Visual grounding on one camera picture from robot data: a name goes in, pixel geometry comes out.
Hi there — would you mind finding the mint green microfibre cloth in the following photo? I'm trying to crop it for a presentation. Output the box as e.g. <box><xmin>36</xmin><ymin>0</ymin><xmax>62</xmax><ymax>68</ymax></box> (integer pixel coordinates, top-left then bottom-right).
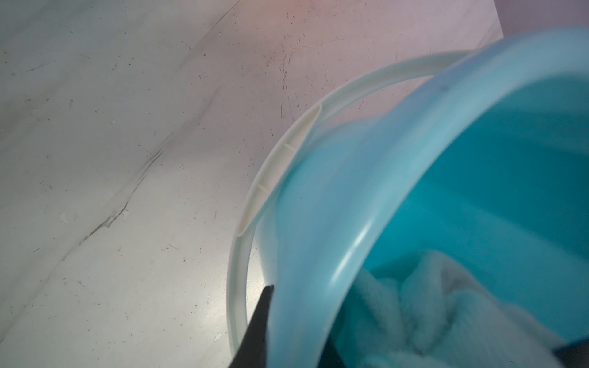
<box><xmin>331</xmin><ymin>251</ymin><xmax>564</xmax><ymax>367</ymax></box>

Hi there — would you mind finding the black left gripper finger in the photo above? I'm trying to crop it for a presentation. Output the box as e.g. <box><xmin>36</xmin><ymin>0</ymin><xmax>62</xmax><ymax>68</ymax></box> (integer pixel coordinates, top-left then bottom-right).
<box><xmin>229</xmin><ymin>285</ymin><xmax>275</xmax><ymax>368</ymax></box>

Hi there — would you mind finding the teal bucket being wiped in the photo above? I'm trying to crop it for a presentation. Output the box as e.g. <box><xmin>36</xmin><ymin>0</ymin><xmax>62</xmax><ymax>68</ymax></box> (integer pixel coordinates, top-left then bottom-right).
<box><xmin>226</xmin><ymin>28</ymin><xmax>588</xmax><ymax>367</ymax></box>

